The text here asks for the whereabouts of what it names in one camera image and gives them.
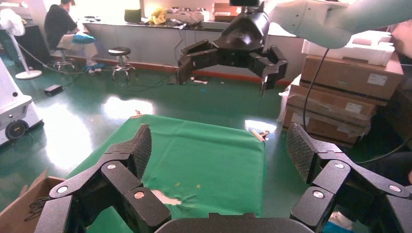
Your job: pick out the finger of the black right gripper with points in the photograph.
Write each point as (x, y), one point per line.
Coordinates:
(193, 59)
(270, 66)

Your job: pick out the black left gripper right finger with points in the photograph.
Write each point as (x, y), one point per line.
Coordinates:
(302, 151)

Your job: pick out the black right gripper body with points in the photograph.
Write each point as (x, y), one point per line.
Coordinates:
(241, 32)

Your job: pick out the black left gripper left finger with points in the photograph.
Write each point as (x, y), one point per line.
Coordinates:
(128, 154)

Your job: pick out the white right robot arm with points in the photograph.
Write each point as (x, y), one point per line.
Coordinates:
(322, 19)

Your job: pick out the open brown cardboard box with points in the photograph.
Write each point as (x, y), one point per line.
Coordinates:
(16, 212)

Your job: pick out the brown carton on workbench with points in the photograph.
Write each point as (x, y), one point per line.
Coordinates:
(222, 13)

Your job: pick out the crumpled brown shipping carton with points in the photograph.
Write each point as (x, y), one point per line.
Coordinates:
(322, 127)

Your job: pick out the long grey workbench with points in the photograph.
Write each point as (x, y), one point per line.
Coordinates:
(154, 45)

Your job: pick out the white clutter pile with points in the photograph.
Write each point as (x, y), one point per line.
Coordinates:
(186, 14)

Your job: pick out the yellow crumpled item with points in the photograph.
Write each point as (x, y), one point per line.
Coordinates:
(157, 16)

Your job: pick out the flat brown shipping carton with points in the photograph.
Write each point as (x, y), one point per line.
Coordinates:
(331, 103)

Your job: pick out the green tablecloth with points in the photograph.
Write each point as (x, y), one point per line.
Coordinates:
(199, 154)

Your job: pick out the black round stool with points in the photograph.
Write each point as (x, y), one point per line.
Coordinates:
(119, 51)

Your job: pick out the black bag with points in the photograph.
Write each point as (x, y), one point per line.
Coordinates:
(132, 16)

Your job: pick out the large brown shipping carton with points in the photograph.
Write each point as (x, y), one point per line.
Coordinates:
(347, 77)

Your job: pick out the black power adapter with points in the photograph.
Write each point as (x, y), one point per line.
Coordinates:
(53, 90)

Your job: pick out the white foam block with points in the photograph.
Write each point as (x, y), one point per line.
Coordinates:
(370, 51)

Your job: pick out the white wheeled robot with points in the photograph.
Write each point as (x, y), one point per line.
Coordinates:
(13, 109)

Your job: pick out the chrome office stool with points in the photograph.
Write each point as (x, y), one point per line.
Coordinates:
(61, 49)

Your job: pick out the white floor stand base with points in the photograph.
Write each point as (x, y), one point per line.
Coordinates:
(29, 74)

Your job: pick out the seated person in black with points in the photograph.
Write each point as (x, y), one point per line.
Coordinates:
(58, 22)

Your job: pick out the black cabinet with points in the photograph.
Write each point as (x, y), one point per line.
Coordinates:
(35, 41)

